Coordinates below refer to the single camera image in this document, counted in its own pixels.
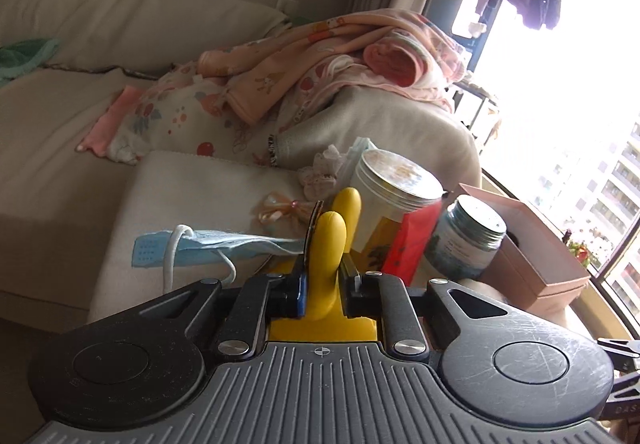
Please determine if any yellow rubber toy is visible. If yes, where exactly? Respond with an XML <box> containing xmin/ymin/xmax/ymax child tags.
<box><xmin>269</xmin><ymin>187</ymin><xmax>378</xmax><ymax>343</ymax></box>

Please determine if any blue face mask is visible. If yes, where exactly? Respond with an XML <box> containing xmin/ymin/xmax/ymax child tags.
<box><xmin>131</xmin><ymin>224</ymin><xmax>305</xmax><ymax>294</ymax></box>

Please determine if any blue mask package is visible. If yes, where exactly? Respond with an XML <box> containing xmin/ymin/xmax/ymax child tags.
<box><xmin>337</xmin><ymin>137</ymin><xmax>378</xmax><ymax>182</ymax></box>

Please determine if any red paper packet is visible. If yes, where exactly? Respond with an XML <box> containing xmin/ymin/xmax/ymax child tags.
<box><xmin>382</xmin><ymin>198</ymin><xmax>442</xmax><ymax>286</ymax></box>

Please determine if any green lid glass jar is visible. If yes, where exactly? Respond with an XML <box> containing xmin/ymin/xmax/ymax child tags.
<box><xmin>424</xmin><ymin>194</ymin><xmax>506</xmax><ymax>282</ymax></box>

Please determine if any white tea canister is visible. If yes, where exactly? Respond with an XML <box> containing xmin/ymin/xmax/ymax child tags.
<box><xmin>350</xmin><ymin>149</ymin><xmax>444</xmax><ymax>272</ymax></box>

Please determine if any pink cardboard box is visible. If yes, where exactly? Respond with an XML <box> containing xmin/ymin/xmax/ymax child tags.
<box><xmin>454</xmin><ymin>184</ymin><xmax>589</xmax><ymax>320</ymax></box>

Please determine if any pink floral blanket pile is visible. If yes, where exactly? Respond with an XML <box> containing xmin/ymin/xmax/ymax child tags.
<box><xmin>77</xmin><ymin>9</ymin><xmax>469</xmax><ymax>166</ymax></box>

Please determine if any beige sofa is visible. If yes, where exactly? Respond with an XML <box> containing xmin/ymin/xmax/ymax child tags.
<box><xmin>1</xmin><ymin>0</ymin><xmax>480</xmax><ymax>333</ymax></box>

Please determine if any potted plant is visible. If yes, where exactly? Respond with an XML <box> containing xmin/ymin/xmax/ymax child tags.
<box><xmin>562</xmin><ymin>229</ymin><xmax>591</xmax><ymax>269</ymax></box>

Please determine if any green towel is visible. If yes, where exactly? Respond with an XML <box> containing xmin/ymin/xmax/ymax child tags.
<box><xmin>0</xmin><ymin>38</ymin><xmax>60</xmax><ymax>86</ymax></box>

